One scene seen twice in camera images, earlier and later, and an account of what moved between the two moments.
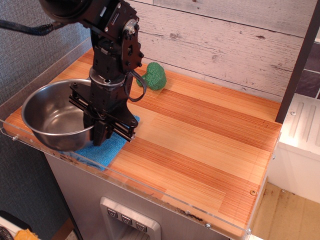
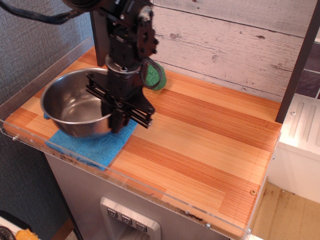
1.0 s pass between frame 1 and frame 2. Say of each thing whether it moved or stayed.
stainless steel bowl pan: moved
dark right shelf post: stayed
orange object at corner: stayed
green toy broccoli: stayed
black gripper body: moved
